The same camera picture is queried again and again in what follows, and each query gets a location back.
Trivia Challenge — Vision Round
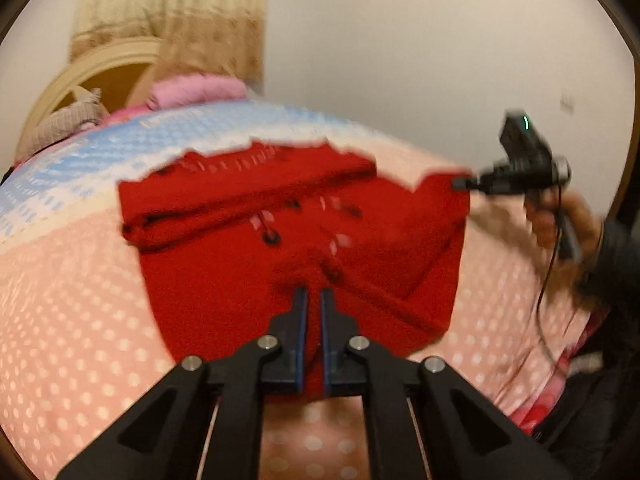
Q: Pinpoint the person's right hand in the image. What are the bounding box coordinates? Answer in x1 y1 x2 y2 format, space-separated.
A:
524 190 604 267

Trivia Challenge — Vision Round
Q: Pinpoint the person's dark clothing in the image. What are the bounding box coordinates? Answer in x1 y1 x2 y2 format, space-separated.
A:
532 305 640 466

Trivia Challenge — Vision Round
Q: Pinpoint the pink pillow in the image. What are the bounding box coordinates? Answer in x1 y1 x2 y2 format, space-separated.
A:
146 72 249 112

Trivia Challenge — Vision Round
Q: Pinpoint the polka dot bed sheet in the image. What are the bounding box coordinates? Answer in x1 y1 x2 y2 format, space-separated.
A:
0 99 603 480

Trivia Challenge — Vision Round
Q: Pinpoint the beige patterned window curtain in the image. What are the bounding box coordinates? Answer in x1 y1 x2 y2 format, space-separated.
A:
70 0 272 92

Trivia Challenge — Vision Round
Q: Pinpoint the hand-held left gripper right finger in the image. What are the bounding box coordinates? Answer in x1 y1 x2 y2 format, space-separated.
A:
320 287 573 480

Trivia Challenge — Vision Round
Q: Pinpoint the red embroidered knit sweater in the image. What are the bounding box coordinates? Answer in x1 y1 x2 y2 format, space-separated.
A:
117 140 472 402

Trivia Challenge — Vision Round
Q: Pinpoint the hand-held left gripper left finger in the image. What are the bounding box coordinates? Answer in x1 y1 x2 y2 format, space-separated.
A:
55 287 308 480

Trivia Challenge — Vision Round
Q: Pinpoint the cream wooden headboard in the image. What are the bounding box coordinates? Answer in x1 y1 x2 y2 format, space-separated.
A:
15 37 167 161

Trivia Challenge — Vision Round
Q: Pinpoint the person's right forearm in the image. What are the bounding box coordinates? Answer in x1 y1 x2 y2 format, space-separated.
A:
579 219 640 312

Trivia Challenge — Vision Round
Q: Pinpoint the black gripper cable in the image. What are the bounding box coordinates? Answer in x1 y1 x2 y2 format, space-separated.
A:
536 195 568 367

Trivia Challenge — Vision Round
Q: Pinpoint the striped pillow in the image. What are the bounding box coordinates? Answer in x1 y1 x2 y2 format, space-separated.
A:
22 88 107 154

